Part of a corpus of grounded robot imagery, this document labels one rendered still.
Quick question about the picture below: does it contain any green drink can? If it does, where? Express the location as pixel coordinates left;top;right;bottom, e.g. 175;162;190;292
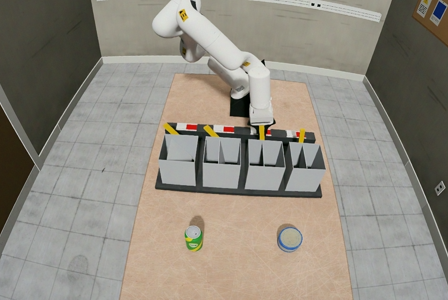
185;226;203;251

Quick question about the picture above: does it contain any round tin with blue-rimmed lid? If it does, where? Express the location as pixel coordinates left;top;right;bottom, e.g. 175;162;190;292
277;227;303;253

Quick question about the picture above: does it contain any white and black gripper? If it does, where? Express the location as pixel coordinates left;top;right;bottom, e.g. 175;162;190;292
247;103;276;137

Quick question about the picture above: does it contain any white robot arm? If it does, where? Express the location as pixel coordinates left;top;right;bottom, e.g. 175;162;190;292
152;0;273;123

